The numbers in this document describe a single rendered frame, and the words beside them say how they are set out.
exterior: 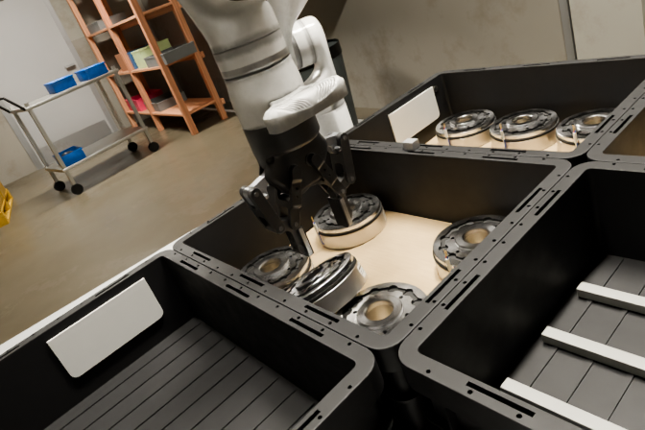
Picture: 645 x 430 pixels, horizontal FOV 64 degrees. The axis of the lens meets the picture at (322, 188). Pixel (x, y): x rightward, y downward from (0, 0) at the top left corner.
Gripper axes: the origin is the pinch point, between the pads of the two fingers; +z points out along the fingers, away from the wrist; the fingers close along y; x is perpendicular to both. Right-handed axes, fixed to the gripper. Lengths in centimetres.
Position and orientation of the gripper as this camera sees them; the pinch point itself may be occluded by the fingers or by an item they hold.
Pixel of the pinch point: (322, 227)
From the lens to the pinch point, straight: 58.5
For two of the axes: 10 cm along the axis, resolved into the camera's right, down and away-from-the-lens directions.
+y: -7.3, 5.0, -4.7
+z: 3.4, 8.6, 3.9
